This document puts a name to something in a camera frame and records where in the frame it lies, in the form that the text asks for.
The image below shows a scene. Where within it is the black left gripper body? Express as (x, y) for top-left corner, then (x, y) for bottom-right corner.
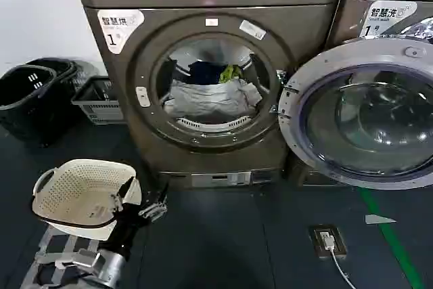
(100, 208), (150, 262)

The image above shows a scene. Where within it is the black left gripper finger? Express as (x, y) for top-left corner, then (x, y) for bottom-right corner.
(108, 179), (137, 215)
(138, 182), (169, 223)

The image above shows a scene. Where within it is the white perforated laundry basket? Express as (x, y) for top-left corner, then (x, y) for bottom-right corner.
(31, 158), (143, 241)

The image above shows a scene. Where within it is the silver metal basket stand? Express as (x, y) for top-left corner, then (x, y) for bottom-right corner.
(21, 224), (102, 289)

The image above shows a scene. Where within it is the grey plastic crate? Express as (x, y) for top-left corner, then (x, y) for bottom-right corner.
(70, 77), (124, 125)

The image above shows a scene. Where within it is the light grey cloth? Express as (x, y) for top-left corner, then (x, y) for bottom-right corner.
(162, 77), (263, 120)

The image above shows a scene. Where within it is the black plastic basket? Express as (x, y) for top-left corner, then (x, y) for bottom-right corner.
(25, 57), (84, 114)
(0, 64), (60, 145)

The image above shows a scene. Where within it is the dark blue garment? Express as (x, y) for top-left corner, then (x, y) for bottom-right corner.
(187, 61), (228, 85)

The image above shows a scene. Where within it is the yellow-green garment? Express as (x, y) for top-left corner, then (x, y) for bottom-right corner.
(219, 64), (243, 84)

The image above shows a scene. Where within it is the metal floor socket box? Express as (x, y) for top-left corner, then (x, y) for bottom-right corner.
(308, 223), (348, 260)

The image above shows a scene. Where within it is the grey floor tape scrap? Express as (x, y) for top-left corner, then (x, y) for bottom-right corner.
(364, 214), (397, 225)

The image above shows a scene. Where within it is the grey dryer with round opening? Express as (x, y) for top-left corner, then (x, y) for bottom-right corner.
(67, 0), (350, 190)

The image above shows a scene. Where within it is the round glass dryer door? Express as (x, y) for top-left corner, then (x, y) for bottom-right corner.
(277, 37), (433, 189)

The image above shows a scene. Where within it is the green floor tape stripe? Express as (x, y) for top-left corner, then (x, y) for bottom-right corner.
(357, 187), (426, 289)

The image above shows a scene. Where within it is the grey washing machine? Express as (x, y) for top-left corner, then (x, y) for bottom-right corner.
(323, 0), (433, 188)

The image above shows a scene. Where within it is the white plug with cable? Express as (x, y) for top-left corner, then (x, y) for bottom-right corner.
(321, 231), (360, 289)

